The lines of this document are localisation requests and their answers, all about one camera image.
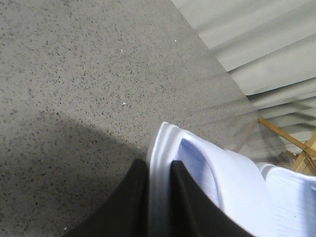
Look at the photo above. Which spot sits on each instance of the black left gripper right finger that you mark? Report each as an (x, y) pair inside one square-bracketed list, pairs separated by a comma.
[(193, 214)]

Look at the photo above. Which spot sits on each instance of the pale grey curtain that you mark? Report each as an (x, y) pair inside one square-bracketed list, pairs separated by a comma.
[(268, 47)]

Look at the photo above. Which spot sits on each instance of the wooden folding rack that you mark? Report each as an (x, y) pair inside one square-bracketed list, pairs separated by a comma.
[(302, 153)]

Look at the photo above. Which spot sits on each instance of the light blue slipper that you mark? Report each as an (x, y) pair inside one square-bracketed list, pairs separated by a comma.
[(230, 180), (293, 200)]

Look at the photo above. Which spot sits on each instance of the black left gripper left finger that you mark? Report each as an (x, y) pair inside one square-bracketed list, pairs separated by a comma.
[(122, 215)]

